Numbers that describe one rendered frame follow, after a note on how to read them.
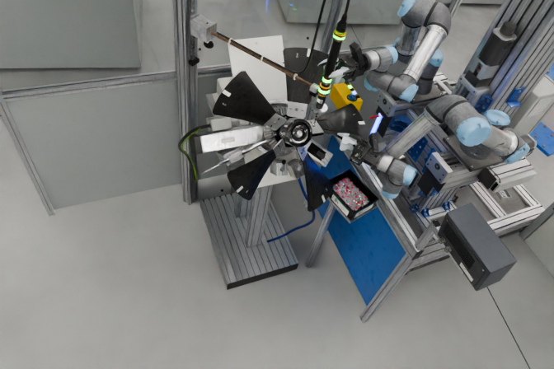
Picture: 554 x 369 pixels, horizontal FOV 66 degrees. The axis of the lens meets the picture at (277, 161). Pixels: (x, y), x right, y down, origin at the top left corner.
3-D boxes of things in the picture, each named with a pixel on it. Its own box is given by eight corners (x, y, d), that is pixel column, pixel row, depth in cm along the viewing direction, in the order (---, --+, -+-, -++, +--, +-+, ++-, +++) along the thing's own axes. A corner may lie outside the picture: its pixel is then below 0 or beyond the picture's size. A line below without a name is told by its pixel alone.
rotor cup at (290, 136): (267, 123, 186) (279, 125, 174) (295, 108, 190) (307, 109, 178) (281, 152, 190) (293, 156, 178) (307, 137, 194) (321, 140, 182)
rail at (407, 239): (327, 125, 249) (330, 115, 243) (333, 123, 251) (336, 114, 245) (410, 260, 197) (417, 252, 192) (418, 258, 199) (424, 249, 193)
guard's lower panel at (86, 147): (47, 207, 272) (-4, 98, 204) (390, 137, 358) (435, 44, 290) (47, 211, 270) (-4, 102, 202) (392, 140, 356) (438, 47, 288)
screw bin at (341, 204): (321, 189, 214) (324, 181, 208) (345, 176, 221) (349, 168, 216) (349, 221, 203) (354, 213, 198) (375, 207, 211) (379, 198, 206)
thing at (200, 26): (188, 35, 193) (188, 17, 186) (199, 28, 197) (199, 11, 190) (206, 44, 190) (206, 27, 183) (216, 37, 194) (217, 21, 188)
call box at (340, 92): (328, 99, 236) (332, 83, 228) (344, 95, 239) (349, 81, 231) (341, 119, 226) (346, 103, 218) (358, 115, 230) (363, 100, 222)
